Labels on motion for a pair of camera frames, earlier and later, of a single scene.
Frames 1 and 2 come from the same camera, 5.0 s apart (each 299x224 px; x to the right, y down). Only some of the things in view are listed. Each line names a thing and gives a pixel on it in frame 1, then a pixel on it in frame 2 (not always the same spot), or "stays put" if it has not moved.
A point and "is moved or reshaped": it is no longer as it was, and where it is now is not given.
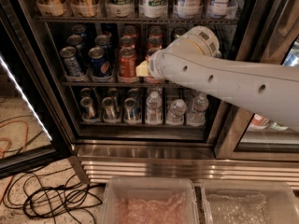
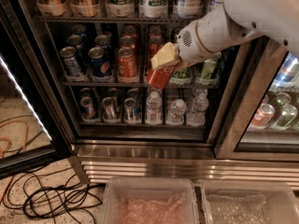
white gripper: (154, 66) to (191, 47)
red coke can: (148, 54) is moved or reshaped
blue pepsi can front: (100, 65) stays put
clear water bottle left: (153, 112) stays put
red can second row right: (154, 43) stays put
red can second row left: (127, 41) stays put
